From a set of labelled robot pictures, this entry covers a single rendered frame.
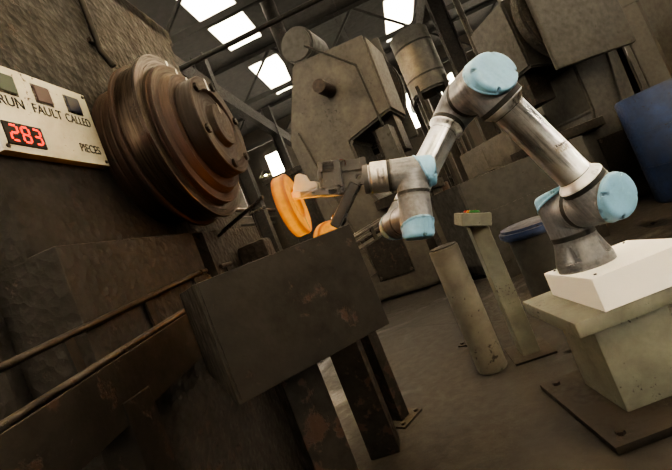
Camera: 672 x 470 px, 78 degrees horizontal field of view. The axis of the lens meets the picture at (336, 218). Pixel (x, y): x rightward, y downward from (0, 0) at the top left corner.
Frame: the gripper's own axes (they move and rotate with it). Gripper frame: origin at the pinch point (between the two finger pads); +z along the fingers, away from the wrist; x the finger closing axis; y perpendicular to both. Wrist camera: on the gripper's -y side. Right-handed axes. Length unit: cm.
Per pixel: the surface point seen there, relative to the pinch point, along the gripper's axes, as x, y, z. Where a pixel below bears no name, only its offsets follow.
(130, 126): 12.6, 20.2, 31.2
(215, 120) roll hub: -4.3, 22.8, 18.2
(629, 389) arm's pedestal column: -15, -59, -78
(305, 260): 50, -10, -14
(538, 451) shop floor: -14, -73, -54
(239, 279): 55, -11, -8
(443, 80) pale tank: -858, 253, -154
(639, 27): -601, 213, -413
